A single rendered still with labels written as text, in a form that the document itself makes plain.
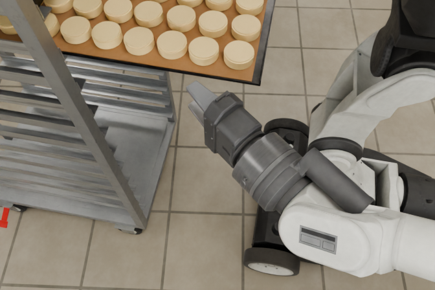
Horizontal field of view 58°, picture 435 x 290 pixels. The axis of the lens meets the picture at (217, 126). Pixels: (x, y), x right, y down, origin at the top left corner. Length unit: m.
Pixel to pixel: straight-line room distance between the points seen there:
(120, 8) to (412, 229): 0.56
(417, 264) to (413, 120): 1.57
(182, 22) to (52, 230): 1.22
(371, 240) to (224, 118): 0.23
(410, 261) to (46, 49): 0.57
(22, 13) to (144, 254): 1.17
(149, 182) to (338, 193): 1.11
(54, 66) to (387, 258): 0.55
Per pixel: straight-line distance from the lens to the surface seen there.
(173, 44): 0.66
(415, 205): 1.43
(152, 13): 0.72
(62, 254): 1.69
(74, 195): 1.50
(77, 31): 0.72
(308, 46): 2.14
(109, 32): 0.70
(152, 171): 1.55
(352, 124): 1.00
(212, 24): 0.69
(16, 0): 0.60
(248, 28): 0.68
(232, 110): 0.53
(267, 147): 0.52
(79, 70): 1.53
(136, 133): 1.64
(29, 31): 0.64
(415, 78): 0.81
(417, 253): 0.48
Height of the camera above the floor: 1.55
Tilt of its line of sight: 60 degrees down
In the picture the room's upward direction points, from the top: straight up
